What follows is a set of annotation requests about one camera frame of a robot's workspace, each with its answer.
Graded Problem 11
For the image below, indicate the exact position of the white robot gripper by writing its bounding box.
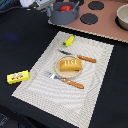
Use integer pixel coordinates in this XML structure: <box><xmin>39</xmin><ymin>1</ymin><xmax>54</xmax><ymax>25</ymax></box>
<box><xmin>20</xmin><ymin>0</ymin><xmax>56</xmax><ymax>10</ymax></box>

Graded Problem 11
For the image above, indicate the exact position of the blue-grey two-handled pot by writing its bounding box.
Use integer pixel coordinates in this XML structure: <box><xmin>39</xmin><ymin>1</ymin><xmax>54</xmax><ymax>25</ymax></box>
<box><xmin>49</xmin><ymin>2</ymin><xmax>79</xmax><ymax>25</ymax></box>

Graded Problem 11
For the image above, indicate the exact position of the red toy tomato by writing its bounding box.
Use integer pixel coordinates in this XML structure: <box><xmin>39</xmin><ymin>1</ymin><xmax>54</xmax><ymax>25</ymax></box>
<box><xmin>60</xmin><ymin>6</ymin><xmax>72</xmax><ymax>12</ymax></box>

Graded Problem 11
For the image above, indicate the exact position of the yellow toy banana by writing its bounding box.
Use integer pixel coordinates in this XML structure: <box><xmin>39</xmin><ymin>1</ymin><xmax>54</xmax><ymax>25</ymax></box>
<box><xmin>63</xmin><ymin>35</ymin><xmax>75</xmax><ymax>46</ymax></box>

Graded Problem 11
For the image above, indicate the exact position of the orange toy bread loaf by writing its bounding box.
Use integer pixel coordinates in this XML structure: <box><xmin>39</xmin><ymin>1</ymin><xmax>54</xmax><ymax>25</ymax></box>
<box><xmin>60</xmin><ymin>59</ymin><xmax>82</xmax><ymax>71</ymax></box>

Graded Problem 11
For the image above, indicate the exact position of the yellow toy butter box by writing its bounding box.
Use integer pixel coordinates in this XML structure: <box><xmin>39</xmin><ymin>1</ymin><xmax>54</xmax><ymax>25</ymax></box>
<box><xmin>7</xmin><ymin>71</ymin><xmax>30</xmax><ymax>84</ymax></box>

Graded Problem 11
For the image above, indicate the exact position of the pink toy stove top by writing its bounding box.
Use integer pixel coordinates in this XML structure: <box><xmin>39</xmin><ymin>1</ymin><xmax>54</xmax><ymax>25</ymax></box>
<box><xmin>48</xmin><ymin>0</ymin><xmax>128</xmax><ymax>43</ymax></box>

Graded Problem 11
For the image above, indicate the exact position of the round wooden plate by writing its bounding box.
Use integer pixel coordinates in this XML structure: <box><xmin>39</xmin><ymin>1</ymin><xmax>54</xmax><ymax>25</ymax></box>
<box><xmin>55</xmin><ymin>55</ymin><xmax>82</xmax><ymax>78</ymax></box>

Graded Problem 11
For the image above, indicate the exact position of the white bowl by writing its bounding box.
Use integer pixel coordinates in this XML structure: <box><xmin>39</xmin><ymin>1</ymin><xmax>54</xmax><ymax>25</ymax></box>
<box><xmin>117</xmin><ymin>4</ymin><xmax>128</xmax><ymax>30</ymax></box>

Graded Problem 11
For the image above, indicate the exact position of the toy knife wooden handle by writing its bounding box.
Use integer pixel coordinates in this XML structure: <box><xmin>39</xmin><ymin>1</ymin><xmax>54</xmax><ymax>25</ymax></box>
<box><xmin>57</xmin><ymin>49</ymin><xmax>97</xmax><ymax>64</ymax></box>

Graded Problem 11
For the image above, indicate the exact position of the toy fork wooden handle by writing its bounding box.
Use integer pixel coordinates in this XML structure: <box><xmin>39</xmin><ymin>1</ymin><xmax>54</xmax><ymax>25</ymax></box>
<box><xmin>44</xmin><ymin>71</ymin><xmax>84</xmax><ymax>89</ymax></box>

